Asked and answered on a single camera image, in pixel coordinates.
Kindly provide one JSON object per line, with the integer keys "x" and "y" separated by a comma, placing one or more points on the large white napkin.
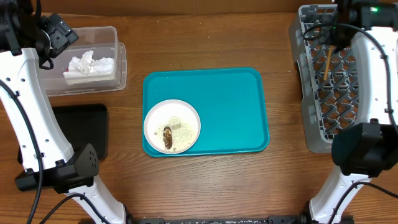
{"x": 104, "y": 66}

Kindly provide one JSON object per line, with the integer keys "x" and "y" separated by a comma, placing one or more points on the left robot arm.
{"x": 29, "y": 43}

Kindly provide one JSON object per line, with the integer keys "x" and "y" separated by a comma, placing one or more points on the large white plate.
{"x": 162, "y": 112}

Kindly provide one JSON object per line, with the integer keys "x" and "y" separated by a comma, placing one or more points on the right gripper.
{"x": 328, "y": 40}

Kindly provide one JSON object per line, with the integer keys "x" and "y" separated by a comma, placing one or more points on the small white napkin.
{"x": 83, "y": 64}

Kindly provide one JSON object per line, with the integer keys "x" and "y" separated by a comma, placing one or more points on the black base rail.
{"x": 289, "y": 219}

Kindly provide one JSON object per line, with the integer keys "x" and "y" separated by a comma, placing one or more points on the black plastic tray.
{"x": 85, "y": 124}

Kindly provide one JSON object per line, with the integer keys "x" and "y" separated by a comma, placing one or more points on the wooden chopstick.
{"x": 328, "y": 60}

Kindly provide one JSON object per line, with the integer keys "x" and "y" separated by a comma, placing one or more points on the brown food scrap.
{"x": 167, "y": 137}

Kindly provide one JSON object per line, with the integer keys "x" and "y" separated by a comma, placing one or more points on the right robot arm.
{"x": 361, "y": 152}

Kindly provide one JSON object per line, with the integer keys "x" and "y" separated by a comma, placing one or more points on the grey dishwasher rack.
{"x": 331, "y": 106}

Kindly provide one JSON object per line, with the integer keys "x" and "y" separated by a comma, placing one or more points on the teal serving tray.
{"x": 229, "y": 102}

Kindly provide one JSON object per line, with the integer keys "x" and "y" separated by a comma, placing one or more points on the clear plastic container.
{"x": 92, "y": 37}

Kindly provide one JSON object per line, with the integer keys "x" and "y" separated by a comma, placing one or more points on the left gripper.
{"x": 63, "y": 35}

